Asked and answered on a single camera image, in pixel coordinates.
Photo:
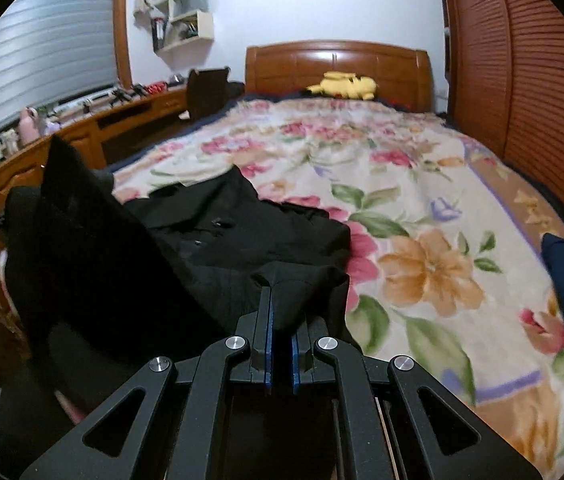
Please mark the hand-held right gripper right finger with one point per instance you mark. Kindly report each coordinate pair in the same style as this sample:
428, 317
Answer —
295, 365

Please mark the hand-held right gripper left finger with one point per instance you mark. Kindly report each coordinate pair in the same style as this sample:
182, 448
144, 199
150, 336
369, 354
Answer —
268, 360

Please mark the black button coat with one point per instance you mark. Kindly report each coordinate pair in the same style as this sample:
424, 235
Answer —
202, 240

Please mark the bed with floral cover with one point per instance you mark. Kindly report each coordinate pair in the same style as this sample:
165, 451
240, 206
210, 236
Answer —
412, 185

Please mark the dark crumpled cloth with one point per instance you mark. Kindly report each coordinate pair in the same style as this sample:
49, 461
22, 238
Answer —
27, 240

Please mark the dark wooden chair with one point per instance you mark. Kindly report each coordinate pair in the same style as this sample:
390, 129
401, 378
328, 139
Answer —
207, 92

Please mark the yellow plush toy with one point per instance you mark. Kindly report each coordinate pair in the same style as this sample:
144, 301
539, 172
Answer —
347, 87

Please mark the wooden bed headboard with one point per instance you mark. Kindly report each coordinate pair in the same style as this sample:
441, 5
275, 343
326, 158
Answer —
287, 70

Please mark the wooden desk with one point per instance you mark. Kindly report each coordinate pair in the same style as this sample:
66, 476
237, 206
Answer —
77, 140

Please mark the red basket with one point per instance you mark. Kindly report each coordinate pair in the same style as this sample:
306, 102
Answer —
154, 88

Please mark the black tripod gadget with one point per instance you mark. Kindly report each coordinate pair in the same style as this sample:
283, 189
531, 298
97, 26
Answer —
127, 93

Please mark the pink bottle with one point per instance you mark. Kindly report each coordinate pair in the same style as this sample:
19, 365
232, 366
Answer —
29, 127

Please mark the wooden louvered wardrobe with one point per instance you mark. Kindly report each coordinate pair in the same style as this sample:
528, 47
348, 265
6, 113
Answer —
537, 85

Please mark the grey window blind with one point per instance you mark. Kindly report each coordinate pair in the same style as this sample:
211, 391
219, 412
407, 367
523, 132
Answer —
37, 50

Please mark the white wall shelf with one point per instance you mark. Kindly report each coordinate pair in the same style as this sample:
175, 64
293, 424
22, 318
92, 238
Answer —
204, 27

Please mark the wooden window frame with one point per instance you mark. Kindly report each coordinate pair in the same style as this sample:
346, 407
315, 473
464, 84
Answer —
122, 35

